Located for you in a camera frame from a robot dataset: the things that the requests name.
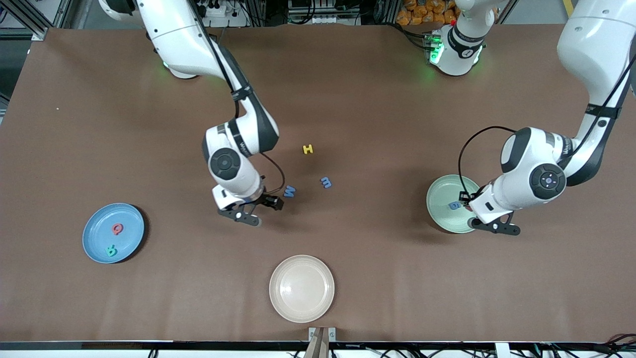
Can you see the beige plate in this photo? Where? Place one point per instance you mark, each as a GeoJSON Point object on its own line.
{"type": "Point", "coordinates": [302, 288]}

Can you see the green plate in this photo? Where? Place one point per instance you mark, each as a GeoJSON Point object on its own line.
{"type": "Point", "coordinates": [442, 199]}

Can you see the large blue foam letter W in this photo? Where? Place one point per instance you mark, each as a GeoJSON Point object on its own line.
{"type": "Point", "coordinates": [290, 191]}

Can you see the aluminium frame profile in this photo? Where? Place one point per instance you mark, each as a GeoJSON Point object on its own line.
{"type": "Point", "coordinates": [30, 20]}

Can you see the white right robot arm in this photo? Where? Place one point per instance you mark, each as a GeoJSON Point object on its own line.
{"type": "Point", "coordinates": [179, 44]}

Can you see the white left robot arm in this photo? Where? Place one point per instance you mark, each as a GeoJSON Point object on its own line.
{"type": "Point", "coordinates": [591, 44]}

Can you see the blue plate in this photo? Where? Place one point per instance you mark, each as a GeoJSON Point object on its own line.
{"type": "Point", "coordinates": [129, 243]}

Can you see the red foam letter Q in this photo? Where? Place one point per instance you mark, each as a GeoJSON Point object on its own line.
{"type": "Point", "coordinates": [117, 228]}

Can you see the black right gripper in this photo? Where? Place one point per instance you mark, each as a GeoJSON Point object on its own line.
{"type": "Point", "coordinates": [265, 200]}

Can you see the aluminium camera mast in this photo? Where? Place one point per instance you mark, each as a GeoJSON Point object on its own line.
{"type": "Point", "coordinates": [320, 335]}

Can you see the blue rounded foam letter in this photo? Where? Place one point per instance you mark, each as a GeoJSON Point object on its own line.
{"type": "Point", "coordinates": [454, 205]}

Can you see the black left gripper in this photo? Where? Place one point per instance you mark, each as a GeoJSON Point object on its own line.
{"type": "Point", "coordinates": [467, 198]}

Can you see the blue foam letter m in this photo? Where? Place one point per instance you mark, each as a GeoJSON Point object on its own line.
{"type": "Point", "coordinates": [326, 182]}

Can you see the grey electronics rack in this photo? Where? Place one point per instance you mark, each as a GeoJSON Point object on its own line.
{"type": "Point", "coordinates": [323, 10]}

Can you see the white power strip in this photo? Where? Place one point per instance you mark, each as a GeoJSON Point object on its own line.
{"type": "Point", "coordinates": [218, 9]}

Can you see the pile of orange items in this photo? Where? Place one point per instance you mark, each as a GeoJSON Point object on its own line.
{"type": "Point", "coordinates": [422, 12]}

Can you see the black table edge rail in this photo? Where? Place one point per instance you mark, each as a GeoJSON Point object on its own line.
{"type": "Point", "coordinates": [149, 345]}

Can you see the teal foam letter R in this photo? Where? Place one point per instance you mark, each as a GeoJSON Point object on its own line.
{"type": "Point", "coordinates": [111, 251]}

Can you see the yellow foam letter H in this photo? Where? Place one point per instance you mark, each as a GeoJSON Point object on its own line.
{"type": "Point", "coordinates": [308, 149]}

